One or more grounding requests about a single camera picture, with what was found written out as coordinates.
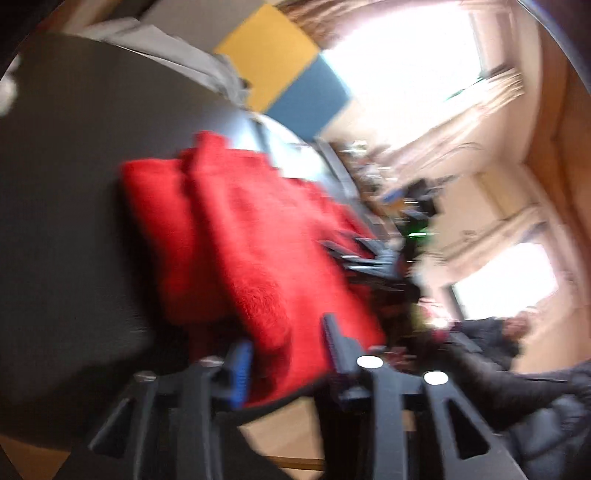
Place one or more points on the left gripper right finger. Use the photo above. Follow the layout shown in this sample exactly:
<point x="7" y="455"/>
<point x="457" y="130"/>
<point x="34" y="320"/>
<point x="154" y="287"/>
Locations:
<point x="362" y="414"/>

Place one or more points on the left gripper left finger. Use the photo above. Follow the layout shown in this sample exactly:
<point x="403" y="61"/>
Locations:
<point x="210" y="386"/>

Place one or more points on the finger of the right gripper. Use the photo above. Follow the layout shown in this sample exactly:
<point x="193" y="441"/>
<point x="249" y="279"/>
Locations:
<point x="342" y="255"/>
<point x="379" y="251"/>

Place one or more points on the red knit sweater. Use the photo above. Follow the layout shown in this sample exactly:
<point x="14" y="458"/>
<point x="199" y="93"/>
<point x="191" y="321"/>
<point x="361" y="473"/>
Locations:
<point x="237" y="249"/>

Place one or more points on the grey garment on sofa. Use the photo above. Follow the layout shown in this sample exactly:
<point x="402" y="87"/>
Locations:
<point x="213" y="71"/>

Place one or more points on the grey yellow blue sofa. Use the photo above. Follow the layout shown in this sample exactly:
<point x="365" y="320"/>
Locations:
<point x="290" y="80"/>

